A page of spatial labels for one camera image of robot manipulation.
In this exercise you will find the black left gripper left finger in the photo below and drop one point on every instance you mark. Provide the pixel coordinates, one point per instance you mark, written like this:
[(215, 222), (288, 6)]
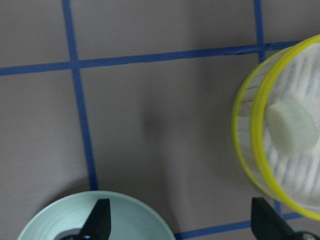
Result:
[(98, 223)]

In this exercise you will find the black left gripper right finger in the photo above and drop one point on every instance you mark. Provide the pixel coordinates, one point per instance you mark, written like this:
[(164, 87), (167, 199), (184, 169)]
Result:
[(266, 224)]

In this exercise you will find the yellow steamer top layer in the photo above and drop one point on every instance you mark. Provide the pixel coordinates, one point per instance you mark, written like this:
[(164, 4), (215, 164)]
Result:
[(257, 125)]

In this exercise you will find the white steamed bun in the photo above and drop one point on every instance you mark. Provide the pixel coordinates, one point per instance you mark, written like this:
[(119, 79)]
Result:
[(292, 128)]

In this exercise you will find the white steamer liner cloth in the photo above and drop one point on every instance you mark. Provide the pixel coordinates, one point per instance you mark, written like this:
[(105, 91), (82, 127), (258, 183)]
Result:
[(299, 175)]

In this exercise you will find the yellow steamer lower layers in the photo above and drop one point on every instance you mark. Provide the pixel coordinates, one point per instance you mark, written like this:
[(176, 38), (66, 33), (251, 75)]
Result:
[(241, 119)]

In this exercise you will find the pale green plate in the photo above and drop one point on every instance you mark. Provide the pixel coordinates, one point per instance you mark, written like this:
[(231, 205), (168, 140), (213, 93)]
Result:
[(63, 219)]

